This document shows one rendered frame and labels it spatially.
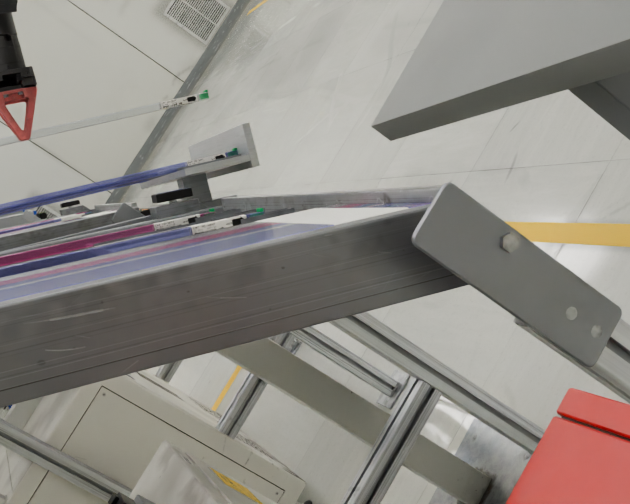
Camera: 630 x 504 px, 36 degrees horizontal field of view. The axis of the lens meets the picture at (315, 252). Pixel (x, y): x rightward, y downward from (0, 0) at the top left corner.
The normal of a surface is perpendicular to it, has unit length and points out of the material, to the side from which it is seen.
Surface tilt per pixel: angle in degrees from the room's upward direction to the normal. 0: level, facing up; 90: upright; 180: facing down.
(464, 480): 90
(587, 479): 0
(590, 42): 0
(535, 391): 0
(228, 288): 90
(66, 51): 90
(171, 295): 90
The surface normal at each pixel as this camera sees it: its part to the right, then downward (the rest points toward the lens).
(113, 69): 0.33, 0.04
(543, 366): -0.79, -0.53
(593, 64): -0.49, 0.84
